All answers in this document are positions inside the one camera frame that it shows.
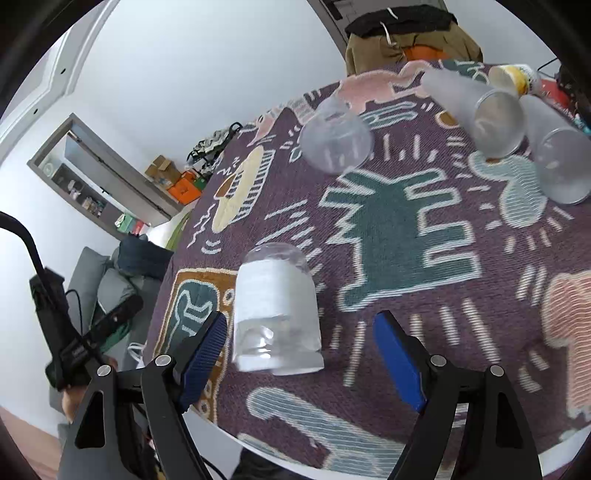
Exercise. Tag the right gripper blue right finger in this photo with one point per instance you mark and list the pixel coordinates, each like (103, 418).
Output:
(404, 357)

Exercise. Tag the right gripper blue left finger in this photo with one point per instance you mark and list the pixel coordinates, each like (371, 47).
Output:
(197, 356)

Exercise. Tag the clear mug with white label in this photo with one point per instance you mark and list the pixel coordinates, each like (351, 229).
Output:
(276, 326)

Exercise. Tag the frosted plastic cup left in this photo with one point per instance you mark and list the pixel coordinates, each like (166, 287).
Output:
(335, 140)

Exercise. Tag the frosted plastic cup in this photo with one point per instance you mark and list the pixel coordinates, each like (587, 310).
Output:
(335, 140)
(493, 118)
(561, 152)

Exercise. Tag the frosted plastic cup middle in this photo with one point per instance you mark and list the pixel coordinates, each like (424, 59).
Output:
(493, 118)

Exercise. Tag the frosted plastic cup right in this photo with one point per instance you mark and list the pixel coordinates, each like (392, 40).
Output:
(561, 152)

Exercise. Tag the person left hand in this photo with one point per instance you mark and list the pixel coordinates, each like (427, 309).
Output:
(72, 397)

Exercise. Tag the purple patterned woven blanket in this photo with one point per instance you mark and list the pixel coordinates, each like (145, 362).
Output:
(466, 253)

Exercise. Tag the cardboard box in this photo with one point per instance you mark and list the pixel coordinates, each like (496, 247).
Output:
(162, 172)

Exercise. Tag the open grey side door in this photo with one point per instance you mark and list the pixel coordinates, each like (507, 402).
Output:
(93, 179)

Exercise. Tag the black shoe rack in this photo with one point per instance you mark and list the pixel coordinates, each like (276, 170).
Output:
(203, 157)

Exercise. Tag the lemon label white can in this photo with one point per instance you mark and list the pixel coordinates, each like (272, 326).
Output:
(518, 79)

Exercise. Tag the chair with brown jacket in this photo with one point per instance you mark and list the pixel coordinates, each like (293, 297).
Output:
(408, 33)

